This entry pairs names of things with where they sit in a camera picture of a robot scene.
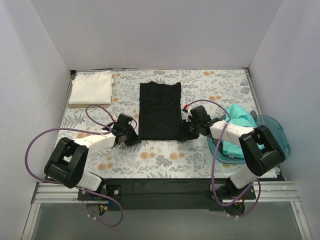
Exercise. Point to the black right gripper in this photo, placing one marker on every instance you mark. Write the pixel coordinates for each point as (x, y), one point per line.
(186, 131)

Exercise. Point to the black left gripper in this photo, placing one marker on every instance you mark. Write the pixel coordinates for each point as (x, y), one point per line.
(132, 137)

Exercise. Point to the black t-shirt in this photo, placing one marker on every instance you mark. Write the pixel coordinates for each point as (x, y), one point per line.
(159, 111)

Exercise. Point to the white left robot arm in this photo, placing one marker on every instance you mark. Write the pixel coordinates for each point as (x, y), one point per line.
(67, 162)

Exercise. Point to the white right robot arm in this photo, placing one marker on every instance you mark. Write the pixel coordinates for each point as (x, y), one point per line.
(238, 134)

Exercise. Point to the teal plastic basket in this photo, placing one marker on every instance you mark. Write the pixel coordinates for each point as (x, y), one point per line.
(275, 128)

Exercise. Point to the brown cardboard board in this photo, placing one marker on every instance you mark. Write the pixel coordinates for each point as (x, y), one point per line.
(93, 105)

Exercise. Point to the teal t-shirt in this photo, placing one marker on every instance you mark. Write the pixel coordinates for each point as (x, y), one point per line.
(240, 117)

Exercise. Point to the folded white t-shirt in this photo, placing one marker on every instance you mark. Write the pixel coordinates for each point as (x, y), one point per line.
(92, 88)

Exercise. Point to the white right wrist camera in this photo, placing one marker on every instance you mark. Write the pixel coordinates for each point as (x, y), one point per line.
(188, 113)

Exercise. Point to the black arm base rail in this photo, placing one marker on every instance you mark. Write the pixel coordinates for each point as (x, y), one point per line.
(161, 193)

